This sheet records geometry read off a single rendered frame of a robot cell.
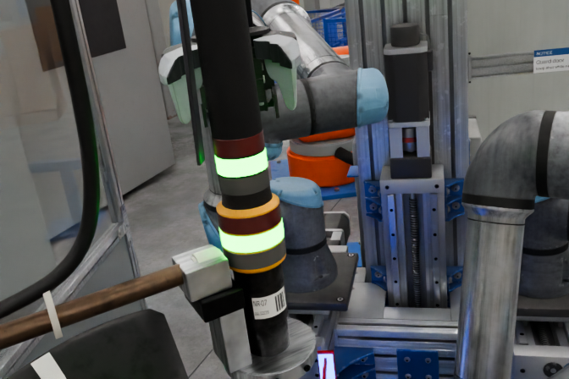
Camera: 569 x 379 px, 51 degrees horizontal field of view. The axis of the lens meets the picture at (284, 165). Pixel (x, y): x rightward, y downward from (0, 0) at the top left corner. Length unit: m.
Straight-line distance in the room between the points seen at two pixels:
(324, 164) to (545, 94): 2.44
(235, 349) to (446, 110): 0.99
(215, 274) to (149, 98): 4.86
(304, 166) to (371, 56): 3.25
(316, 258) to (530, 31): 1.26
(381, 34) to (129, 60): 3.90
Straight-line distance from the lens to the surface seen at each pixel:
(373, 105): 0.77
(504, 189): 0.83
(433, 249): 1.36
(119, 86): 4.96
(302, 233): 1.27
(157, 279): 0.39
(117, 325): 0.60
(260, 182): 0.38
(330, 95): 0.76
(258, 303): 0.42
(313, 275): 1.31
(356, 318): 1.39
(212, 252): 0.40
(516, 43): 2.25
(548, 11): 2.26
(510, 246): 0.86
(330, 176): 4.49
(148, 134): 5.22
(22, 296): 0.38
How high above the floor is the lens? 1.73
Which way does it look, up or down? 19 degrees down
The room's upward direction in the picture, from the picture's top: 7 degrees counter-clockwise
